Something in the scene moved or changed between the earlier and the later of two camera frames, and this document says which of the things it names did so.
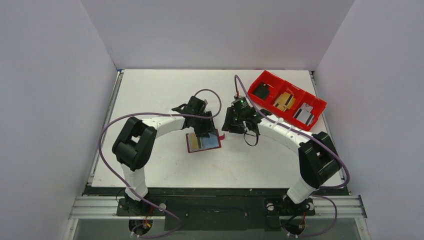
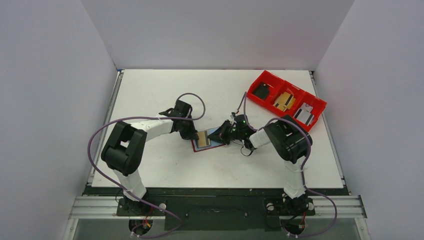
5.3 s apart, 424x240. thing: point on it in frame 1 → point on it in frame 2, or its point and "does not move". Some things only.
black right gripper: x=233 y=124 → x=224 y=130
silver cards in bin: x=303 y=114 does not move
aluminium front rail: x=102 y=207 does not move
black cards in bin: x=262 y=90 does not move
